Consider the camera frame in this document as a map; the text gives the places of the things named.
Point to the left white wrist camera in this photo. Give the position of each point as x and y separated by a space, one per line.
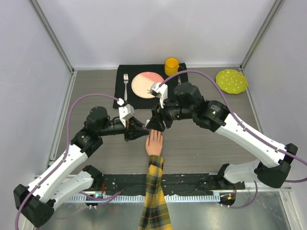
125 114

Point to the yellow mug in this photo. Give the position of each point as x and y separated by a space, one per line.
172 66

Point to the yellow plaid sleeve forearm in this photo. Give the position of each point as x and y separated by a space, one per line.
155 214

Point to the pink cream plate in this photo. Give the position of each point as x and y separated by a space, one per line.
142 83

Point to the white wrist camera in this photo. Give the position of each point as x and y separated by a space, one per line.
125 114
159 91

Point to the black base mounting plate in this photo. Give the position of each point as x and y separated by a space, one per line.
189 184

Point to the silver fork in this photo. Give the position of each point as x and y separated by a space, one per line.
126 81

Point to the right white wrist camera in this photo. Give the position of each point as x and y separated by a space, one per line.
159 91

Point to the mannequin hand with painted nails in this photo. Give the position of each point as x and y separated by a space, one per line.
154 143

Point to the green polka dot plate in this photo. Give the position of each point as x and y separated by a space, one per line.
231 81

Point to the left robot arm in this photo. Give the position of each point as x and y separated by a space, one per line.
39 199

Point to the white slotted cable duct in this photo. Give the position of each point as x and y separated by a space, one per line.
141 199

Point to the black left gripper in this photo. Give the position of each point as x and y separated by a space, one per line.
132 129

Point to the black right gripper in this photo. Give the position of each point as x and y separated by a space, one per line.
155 122

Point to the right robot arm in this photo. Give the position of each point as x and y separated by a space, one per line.
274 159

